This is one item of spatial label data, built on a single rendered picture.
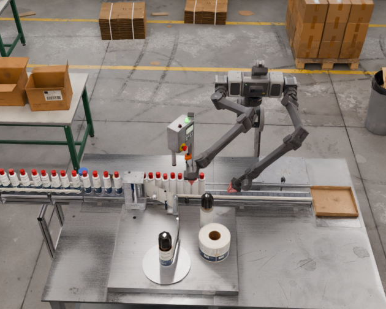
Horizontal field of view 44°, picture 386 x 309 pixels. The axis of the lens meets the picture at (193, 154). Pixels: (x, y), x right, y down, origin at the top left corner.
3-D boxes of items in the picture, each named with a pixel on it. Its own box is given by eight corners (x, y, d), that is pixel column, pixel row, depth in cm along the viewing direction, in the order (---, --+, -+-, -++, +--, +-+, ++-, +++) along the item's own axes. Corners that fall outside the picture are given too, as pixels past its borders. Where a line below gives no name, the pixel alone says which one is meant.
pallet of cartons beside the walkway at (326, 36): (358, 70, 625) (376, 5, 564) (295, 69, 626) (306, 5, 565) (339, 26, 713) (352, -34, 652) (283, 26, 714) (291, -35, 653)
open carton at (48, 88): (26, 118, 425) (16, 83, 400) (37, 86, 462) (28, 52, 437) (70, 117, 427) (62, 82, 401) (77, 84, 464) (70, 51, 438)
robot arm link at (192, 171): (208, 163, 299) (202, 154, 294) (208, 176, 291) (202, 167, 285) (190, 168, 303) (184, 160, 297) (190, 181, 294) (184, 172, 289)
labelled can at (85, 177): (84, 194, 345) (79, 174, 331) (85, 189, 348) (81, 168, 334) (91, 194, 344) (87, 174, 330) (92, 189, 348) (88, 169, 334)
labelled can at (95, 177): (94, 194, 344) (90, 174, 330) (95, 189, 348) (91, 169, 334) (102, 194, 344) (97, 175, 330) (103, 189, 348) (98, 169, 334)
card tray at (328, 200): (315, 215, 336) (316, 212, 334) (309, 189, 355) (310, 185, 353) (358, 216, 336) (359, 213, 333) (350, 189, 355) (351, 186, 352)
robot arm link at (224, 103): (263, 118, 307) (257, 106, 301) (248, 132, 304) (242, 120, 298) (221, 101, 341) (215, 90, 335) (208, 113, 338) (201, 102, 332)
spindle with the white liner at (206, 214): (200, 230, 321) (200, 200, 300) (200, 219, 327) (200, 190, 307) (212, 230, 320) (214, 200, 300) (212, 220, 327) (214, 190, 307)
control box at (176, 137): (167, 148, 321) (166, 126, 308) (182, 135, 331) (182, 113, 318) (179, 154, 316) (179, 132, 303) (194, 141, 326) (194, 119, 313)
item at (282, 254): (41, 301, 289) (40, 300, 288) (84, 154, 386) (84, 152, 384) (388, 312, 284) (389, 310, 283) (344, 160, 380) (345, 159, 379)
